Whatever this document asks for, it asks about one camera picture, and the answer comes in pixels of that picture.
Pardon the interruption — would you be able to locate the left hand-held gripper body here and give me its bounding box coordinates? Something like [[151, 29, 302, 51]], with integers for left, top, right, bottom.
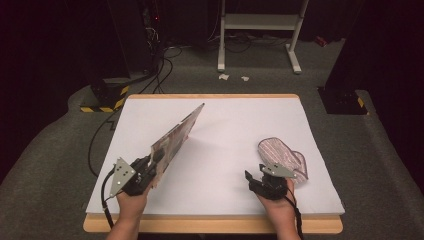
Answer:
[[109, 155, 158, 198]]

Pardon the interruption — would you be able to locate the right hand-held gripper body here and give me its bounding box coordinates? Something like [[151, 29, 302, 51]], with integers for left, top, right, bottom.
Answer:
[[259, 162, 297, 201]]

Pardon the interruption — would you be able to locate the glossy magazine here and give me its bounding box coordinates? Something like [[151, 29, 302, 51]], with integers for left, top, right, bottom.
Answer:
[[149, 103, 205, 189]]

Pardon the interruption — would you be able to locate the striped cleaning mitt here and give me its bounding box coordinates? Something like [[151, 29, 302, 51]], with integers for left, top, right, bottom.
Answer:
[[257, 136, 309, 184]]

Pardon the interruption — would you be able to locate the person's right hand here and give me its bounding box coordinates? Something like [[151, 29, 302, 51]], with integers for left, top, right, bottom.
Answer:
[[258, 178, 298, 228]]

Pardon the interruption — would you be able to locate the person's left hand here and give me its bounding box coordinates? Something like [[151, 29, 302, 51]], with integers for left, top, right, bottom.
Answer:
[[115, 186, 151, 219]]

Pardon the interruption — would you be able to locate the white table cover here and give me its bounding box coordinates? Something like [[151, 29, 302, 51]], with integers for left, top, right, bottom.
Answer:
[[85, 97, 346, 216]]

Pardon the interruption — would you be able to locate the wooden table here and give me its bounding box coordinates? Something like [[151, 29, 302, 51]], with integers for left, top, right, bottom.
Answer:
[[83, 93, 344, 234]]

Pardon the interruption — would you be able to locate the black yellow striped base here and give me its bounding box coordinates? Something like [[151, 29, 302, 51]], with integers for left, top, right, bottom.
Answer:
[[79, 78, 130, 114]]

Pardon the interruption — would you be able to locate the black base with yellow mark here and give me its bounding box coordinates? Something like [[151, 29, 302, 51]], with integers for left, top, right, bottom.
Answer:
[[318, 87, 370, 116]]

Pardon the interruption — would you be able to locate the black equipment tower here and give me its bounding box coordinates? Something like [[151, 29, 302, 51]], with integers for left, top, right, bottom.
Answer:
[[106, 0, 168, 76]]

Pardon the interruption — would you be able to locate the white metal stand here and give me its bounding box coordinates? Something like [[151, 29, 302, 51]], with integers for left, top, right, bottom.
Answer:
[[217, 0, 309, 75]]

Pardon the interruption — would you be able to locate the left hand-held gripper black cable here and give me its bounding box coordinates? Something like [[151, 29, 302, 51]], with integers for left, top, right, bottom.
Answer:
[[100, 168, 116, 231]]

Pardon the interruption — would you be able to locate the hand-held gripper black cable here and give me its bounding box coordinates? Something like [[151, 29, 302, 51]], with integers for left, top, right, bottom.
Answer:
[[284, 188, 305, 240], [100, 168, 116, 231]]

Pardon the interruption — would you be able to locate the right hand-held gripper black cable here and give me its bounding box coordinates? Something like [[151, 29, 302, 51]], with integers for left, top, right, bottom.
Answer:
[[284, 188, 305, 240]]

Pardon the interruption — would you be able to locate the thin black floor cable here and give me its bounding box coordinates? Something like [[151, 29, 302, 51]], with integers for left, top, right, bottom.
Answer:
[[87, 109, 121, 178]]

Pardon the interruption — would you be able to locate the bundle of black cables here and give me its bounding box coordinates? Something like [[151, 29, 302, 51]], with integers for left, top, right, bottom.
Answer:
[[138, 45, 184, 95]]

